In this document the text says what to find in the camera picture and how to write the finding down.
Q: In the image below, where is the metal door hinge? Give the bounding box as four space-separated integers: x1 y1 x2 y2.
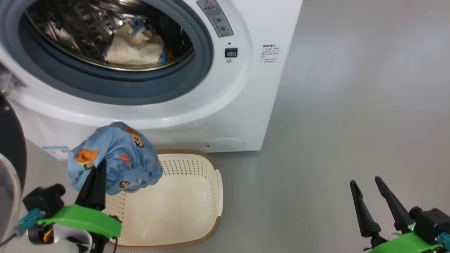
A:
0 63 28 95

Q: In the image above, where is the stainless steel washing machine drum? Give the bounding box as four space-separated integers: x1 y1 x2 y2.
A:
25 0 195 72

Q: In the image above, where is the cream perforated laundry basket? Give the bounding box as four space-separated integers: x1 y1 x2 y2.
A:
102 150 223 251

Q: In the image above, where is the round white filter cover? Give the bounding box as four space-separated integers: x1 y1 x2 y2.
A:
206 138 245 153

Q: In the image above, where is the white front-load washing machine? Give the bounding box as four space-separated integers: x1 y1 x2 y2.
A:
0 0 303 161

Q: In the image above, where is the grey warning label sticker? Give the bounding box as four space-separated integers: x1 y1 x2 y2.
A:
196 0 234 38

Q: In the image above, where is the black text notice sticker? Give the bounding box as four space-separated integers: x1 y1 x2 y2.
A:
261 44 281 64

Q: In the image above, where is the teal cable connector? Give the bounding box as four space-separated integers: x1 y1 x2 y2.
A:
14 208 46 237
438 232 450 251

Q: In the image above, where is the blue bear print garment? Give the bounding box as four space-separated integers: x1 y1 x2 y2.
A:
103 19 168 66
67 122 163 196

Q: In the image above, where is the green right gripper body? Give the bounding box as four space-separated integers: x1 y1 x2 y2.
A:
366 232 441 253

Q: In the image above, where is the blue energy label sticker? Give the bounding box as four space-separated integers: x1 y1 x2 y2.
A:
42 146 72 161

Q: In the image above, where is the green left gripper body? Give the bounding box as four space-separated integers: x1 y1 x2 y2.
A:
37 205 123 239

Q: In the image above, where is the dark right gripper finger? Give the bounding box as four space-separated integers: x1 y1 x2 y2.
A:
349 180 381 238
374 176 415 233

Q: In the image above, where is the round black glass washer door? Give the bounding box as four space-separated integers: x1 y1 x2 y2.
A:
0 94 28 244

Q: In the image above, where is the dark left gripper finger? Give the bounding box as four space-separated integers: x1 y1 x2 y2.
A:
75 165 99 210
91 159 107 212

